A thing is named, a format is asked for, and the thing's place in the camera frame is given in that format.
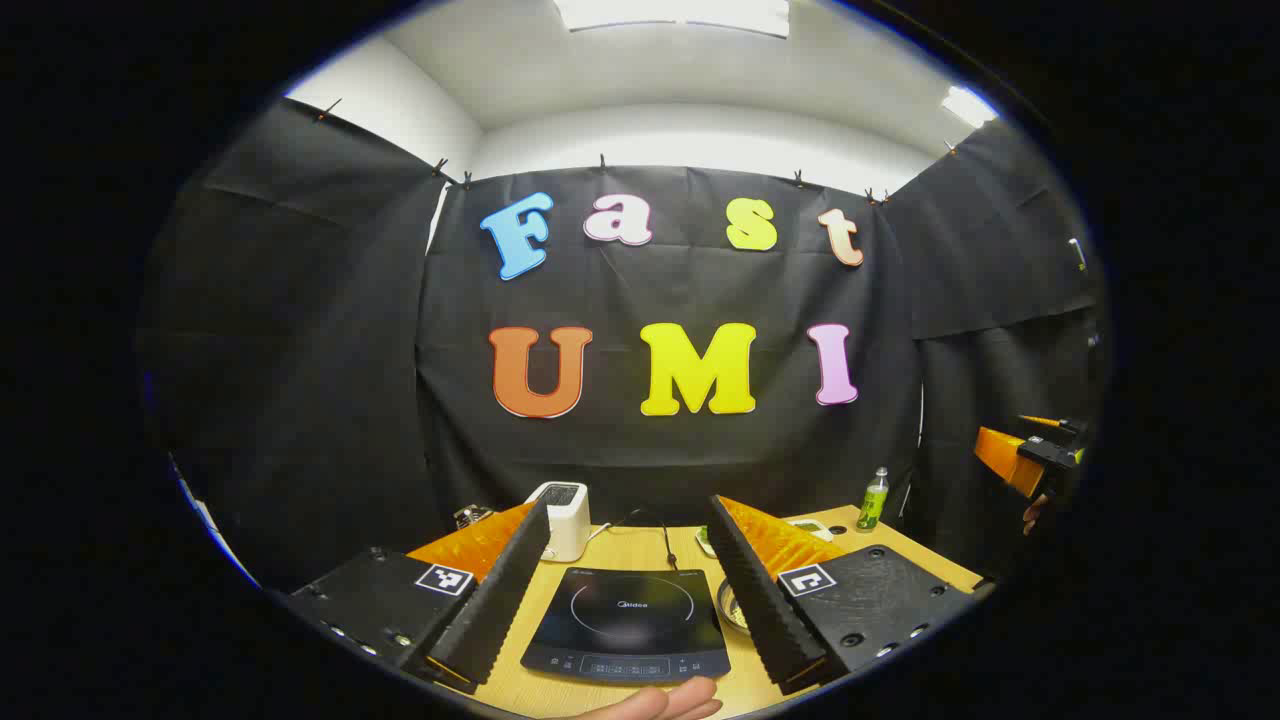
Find black power cable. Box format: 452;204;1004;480
610;508;683;571

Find row of black cloth clips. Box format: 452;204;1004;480
316;97;961;206

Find stainless steel pot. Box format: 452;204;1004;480
717;577;751;633

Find green label drink bottle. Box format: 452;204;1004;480
857;467;890;533

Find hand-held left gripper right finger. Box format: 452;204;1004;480
706;494;976;696

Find white toaster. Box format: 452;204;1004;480
524;481;591;563

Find black backdrop cloth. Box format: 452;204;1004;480
140;97;1106;591

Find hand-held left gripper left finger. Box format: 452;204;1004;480
290;497;553;693

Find black induction cooktop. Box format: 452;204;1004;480
520;566;732;687

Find ceiling light panel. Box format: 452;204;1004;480
940;85;1001;129
553;0;791;39

